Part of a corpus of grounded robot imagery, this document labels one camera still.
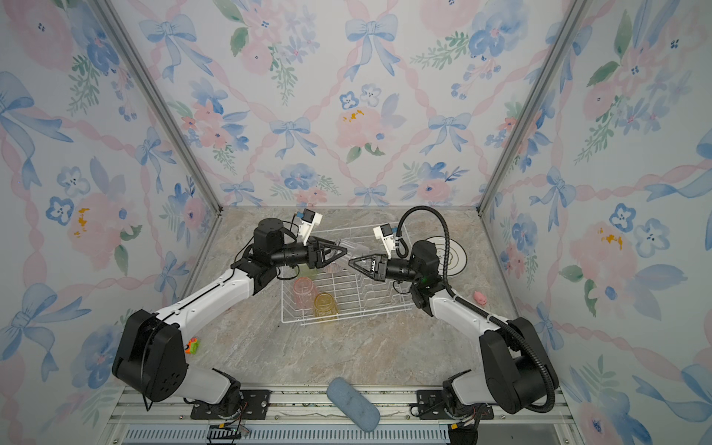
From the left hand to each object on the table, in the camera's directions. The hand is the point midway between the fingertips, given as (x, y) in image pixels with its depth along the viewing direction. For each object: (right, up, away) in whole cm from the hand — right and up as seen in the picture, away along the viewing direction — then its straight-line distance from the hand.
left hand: (342, 248), depth 74 cm
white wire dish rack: (-1, -15, +22) cm, 27 cm away
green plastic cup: (-14, -9, +20) cm, 26 cm away
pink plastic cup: (-12, -14, +10) cm, 21 cm away
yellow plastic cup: (-6, -19, +15) cm, 25 cm away
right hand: (+2, -4, -2) cm, 5 cm away
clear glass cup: (+3, 0, -1) cm, 4 cm away
